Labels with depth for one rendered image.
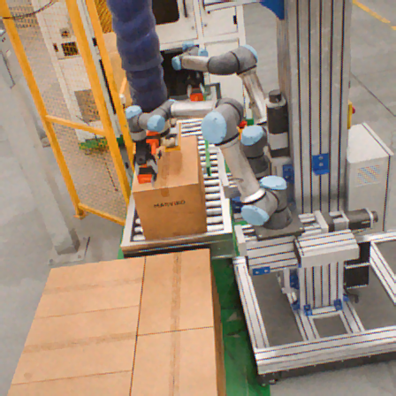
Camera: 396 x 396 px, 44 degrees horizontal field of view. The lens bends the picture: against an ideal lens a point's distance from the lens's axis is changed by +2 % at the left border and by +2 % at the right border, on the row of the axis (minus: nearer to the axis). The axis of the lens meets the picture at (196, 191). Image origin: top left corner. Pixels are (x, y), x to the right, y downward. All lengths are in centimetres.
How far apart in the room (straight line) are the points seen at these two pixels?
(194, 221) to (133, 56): 104
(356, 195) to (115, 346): 141
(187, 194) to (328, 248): 95
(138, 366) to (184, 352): 23
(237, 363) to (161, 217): 98
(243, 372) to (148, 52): 189
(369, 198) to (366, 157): 23
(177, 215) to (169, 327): 72
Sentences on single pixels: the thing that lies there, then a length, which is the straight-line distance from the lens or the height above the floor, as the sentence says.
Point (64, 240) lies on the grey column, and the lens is 403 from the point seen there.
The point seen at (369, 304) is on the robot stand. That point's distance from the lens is 309.
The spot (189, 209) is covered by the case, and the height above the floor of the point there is 76.
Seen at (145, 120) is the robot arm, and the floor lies 156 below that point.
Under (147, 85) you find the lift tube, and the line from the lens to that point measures 276.
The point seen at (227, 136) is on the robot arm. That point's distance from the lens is 195.
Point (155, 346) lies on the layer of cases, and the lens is 254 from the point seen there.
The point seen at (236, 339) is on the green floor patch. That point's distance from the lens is 317.
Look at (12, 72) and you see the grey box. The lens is 337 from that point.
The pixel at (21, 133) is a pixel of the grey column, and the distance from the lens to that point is 355.
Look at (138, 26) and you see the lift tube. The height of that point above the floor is 183.
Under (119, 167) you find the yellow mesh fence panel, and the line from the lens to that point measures 360.
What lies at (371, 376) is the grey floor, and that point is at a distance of 305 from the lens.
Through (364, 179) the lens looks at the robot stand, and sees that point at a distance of 244.
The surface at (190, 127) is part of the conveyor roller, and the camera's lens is 436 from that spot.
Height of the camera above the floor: 249
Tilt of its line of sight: 34 degrees down
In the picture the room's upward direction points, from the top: 11 degrees counter-clockwise
